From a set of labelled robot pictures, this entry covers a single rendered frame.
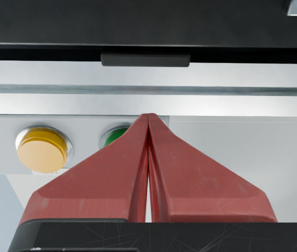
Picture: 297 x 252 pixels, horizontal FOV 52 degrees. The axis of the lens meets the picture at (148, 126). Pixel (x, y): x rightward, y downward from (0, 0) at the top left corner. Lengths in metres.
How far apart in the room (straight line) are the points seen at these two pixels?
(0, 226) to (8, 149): 1.94
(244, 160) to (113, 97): 0.25
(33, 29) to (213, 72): 0.12
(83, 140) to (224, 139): 0.20
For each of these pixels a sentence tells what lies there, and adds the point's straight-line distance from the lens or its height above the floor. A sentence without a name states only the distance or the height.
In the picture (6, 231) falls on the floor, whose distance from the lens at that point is 2.25.
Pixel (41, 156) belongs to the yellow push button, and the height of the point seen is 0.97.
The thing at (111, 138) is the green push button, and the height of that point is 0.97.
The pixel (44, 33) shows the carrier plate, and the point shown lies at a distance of 0.21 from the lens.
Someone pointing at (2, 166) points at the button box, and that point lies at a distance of 0.30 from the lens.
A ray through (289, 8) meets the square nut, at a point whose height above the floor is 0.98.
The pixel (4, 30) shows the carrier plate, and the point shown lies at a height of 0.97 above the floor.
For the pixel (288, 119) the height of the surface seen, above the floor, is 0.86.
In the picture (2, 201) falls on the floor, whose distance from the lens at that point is 2.01.
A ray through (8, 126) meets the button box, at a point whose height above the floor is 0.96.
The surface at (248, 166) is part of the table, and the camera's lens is 0.44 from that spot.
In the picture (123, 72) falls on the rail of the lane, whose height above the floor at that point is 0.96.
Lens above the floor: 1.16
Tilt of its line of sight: 53 degrees down
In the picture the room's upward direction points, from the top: 179 degrees clockwise
